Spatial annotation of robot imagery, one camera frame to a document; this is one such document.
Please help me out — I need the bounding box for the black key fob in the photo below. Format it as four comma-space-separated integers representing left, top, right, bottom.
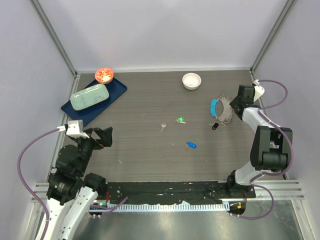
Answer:
211, 122, 219, 130

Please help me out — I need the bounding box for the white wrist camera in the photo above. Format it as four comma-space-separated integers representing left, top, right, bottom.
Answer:
66, 120, 90, 139
252, 79, 265, 102

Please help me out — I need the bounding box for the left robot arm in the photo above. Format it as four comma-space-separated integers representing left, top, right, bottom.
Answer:
39, 127, 113, 240

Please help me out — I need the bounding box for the pale green oblong dish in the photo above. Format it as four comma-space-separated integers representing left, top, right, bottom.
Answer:
70, 83, 110, 111

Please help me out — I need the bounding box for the large keyring with blue handle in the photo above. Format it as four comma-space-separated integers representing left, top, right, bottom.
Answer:
210, 95, 235, 125

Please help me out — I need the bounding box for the white slotted cable duct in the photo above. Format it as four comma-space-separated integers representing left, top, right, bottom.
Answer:
88, 201, 230, 213

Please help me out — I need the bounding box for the green tagged key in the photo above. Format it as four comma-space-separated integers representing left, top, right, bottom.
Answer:
175, 117, 186, 124

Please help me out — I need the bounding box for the red patterned bowl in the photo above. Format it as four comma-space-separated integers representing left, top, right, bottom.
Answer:
94, 67, 114, 84

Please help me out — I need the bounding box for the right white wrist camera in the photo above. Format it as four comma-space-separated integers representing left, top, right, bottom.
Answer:
252, 79, 265, 102

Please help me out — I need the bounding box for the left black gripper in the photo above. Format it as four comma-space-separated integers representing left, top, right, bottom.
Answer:
73, 126, 113, 174

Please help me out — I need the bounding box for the plain silver key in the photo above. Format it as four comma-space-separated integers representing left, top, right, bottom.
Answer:
161, 123, 166, 132

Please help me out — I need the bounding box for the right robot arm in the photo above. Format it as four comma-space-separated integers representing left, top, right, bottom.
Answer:
224, 83, 294, 198

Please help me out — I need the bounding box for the blue tagged key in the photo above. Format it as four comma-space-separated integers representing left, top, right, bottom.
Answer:
186, 141, 197, 150

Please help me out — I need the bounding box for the white ceramic bowl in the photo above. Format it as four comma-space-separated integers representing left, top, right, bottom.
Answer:
182, 72, 202, 91

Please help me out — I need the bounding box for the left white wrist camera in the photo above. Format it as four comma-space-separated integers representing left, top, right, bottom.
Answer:
66, 120, 90, 139

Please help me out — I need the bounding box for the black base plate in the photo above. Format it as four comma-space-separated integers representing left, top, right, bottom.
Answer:
101, 181, 256, 205

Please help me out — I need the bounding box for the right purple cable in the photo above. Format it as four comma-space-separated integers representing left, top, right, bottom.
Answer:
228, 79, 294, 221

